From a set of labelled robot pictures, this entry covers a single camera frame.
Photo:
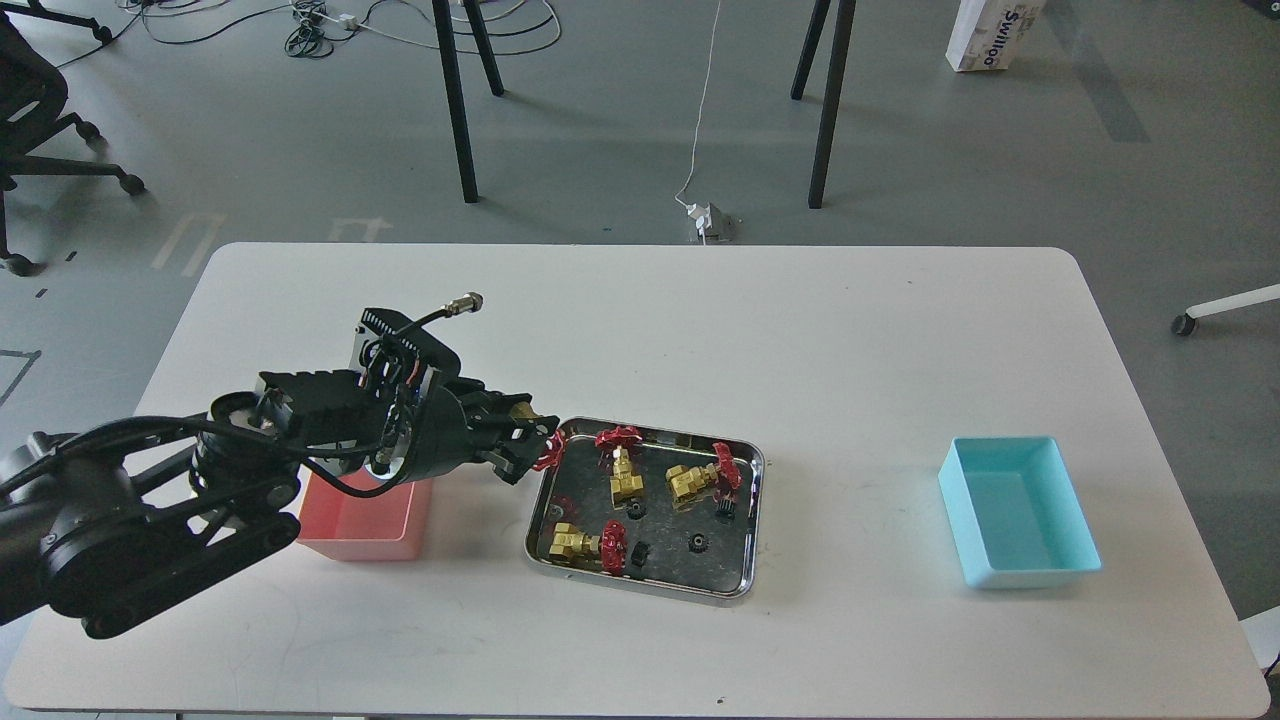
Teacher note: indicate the pink plastic box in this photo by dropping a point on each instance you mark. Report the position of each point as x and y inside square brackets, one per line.
[390, 527]

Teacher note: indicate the brass valve bottom left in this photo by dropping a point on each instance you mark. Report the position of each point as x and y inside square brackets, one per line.
[572, 546]

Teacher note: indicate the metal tray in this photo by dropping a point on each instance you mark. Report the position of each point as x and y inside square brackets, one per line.
[578, 492]

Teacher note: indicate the black gear near right valve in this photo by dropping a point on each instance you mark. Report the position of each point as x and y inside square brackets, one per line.
[726, 510]

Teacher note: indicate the white cardboard box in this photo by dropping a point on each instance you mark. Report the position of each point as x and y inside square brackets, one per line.
[987, 34]

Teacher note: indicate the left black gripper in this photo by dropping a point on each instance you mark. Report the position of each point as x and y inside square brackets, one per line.
[437, 419]

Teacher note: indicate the black gear upright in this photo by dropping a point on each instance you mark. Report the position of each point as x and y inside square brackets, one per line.
[640, 554]

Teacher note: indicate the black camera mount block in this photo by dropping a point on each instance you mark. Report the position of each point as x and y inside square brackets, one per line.
[321, 408]

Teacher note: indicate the black table leg right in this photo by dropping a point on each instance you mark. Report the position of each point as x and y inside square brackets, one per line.
[837, 64]

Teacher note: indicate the brass valve right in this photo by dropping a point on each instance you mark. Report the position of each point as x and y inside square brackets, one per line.
[688, 482]

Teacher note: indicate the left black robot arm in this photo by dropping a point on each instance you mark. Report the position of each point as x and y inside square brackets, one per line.
[113, 525]

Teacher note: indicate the black table leg left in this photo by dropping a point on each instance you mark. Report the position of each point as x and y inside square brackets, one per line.
[453, 83]

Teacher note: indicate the black table leg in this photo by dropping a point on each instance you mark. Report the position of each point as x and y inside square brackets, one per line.
[453, 83]
[837, 64]

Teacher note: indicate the brass valve top centre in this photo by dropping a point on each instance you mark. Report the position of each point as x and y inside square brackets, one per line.
[626, 484]

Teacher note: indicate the white power adapter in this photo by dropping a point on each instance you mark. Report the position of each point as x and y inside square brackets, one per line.
[701, 216]

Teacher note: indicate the brass valve red handle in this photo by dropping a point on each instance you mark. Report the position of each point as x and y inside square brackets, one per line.
[553, 453]

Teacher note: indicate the blue plastic box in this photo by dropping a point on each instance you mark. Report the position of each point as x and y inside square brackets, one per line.
[1014, 514]

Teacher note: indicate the black office chair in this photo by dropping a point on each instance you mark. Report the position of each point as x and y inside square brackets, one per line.
[34, 95]

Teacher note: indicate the white chair base leg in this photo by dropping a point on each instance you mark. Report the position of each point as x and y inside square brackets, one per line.
[1186, 323]

